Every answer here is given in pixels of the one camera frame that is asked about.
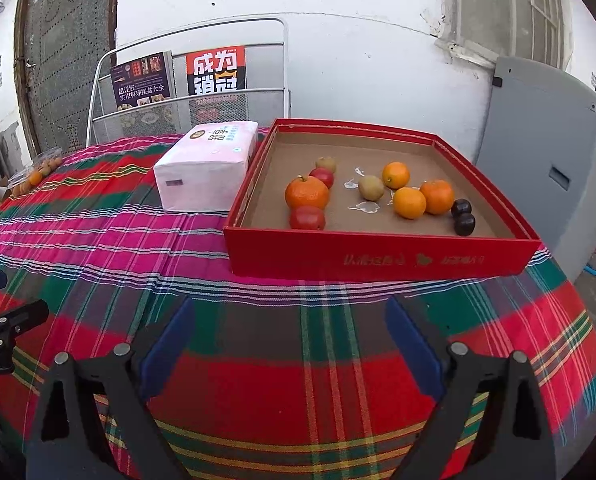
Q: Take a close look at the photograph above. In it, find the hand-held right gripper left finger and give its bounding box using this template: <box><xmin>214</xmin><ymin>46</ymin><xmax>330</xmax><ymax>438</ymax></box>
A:
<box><xmin>25</xmin><ymin>297</ymin><xmax>197</xmax><ymax>480</ymax></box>

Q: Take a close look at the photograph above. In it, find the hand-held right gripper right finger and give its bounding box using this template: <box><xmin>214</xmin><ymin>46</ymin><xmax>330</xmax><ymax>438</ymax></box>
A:
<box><xmin>384</xmin><ymin>296</ymin><xmax>559</xmax><ymax>480</ymax></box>

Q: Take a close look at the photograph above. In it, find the red cardboard box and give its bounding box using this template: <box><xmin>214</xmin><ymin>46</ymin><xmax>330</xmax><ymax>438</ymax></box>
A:
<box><xmin>223</xmin><ymin>118</ymin><xmax>543</xmax><ymax>282</ymax></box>

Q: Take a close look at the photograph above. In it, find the yellow-orange orange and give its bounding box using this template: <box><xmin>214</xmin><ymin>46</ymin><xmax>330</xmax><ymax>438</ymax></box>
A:
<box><xmin>393</xmin><ymin>186</ymin><xmax>427</xmax><ymax>220</ymax></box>

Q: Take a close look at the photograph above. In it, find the deep orange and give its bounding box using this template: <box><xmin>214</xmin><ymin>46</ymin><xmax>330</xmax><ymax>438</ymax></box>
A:
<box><xmin>419</xmin><ymin>179</ymin><xmax>456</xmax><ymax>216</ymax></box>

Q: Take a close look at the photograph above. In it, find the red tomato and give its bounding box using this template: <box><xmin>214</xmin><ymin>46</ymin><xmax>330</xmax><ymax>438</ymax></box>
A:
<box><xmin>289</xmin><ymin>205</ymin><xmax>327</xmax><ymax>231</ymax></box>
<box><xmin>309</xmin><ymin>167</ymin><xmax>335</xmax><ymax>190</ymax></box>

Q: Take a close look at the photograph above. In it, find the small orange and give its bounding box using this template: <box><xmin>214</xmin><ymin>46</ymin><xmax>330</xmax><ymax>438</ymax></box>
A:
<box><xmin>382</xmin><ymin>161</ymin><xmax>411</xmax><ymax>190</ymax></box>

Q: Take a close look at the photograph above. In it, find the large orange with stem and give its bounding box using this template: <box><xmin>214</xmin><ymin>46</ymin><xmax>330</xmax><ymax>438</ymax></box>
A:
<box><xmin>284</xmin><ymin>175</ymin><xmax>331</xmax><ymax>212</ymax></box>

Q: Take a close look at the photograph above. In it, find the plaid tablecloth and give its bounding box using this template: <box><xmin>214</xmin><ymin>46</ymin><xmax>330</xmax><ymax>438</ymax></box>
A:
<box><xmin>0</xmin><ymin>127</ymin><xmax>596</xmax><ymax>480</ymax></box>

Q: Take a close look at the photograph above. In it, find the clear plastic fruit container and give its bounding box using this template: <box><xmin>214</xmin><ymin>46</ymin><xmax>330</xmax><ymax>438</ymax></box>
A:
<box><xmin>6</xmin><ymin>146</ymin><xmax>64</xmax><ymax>197</ymax></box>

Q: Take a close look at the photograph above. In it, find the pink white tissue pack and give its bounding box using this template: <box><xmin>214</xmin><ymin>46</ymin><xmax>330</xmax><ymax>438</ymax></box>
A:
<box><xmin>153</xmin><ymin>120</ymin><xmax>259</xmax><ymax>212</ymax></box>

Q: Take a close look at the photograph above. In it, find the studded metal door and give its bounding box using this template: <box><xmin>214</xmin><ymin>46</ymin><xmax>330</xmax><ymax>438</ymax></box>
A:
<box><xmin>15</xmin><ymin>0</ymin><xmax>121</xmax><ymax>153</ymax></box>

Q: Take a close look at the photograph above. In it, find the dark cookbook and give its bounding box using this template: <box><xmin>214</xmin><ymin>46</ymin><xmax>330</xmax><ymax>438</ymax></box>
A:
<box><xmin>109</xmin><ymin>51</ymin><xmax>175</xmax><ymax>136</ymax></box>

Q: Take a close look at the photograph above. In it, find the grey folded panel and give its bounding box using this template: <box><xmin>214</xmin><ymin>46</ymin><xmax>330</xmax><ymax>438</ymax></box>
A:
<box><xmin>473</xmin><ymin>55</ymin><xmax>596</xmax><ymax>282</ymax></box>

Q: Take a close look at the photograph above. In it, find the grey metal mesh chair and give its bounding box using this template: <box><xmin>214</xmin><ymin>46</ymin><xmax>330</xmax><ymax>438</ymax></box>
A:
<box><xmin>85</xmin><ymin>16</ymin><xmax>293</xmax><ymax>147</ymax></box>

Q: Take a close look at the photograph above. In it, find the red and black book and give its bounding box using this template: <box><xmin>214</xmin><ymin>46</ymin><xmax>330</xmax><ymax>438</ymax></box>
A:
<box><xmin>186</xmin><ymin>46</ymin><xmax>249</xmax><ymax>128</ymax></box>

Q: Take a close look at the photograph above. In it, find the barred window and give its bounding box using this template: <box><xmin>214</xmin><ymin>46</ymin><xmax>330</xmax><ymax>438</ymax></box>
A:
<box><xmin>435</xmin><ymin>0</ymin><xmax>576</xmax><ymax>70</ymax></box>

